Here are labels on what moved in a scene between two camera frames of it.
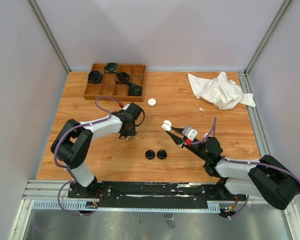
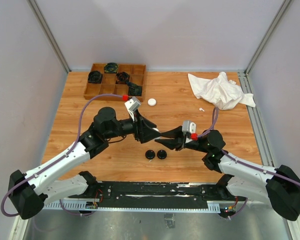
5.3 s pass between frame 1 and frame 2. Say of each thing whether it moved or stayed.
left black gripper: moved
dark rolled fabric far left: stayed
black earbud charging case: stayed
